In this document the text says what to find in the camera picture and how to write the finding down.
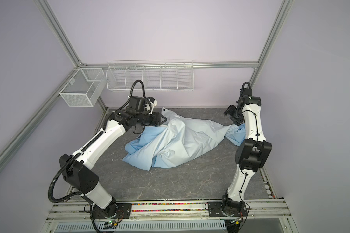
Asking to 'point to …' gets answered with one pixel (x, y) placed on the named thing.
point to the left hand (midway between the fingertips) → (164, 121)
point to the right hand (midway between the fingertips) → (230, 118)
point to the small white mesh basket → (84, 88)
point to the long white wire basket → (173, 75)
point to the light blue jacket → (181, 141)
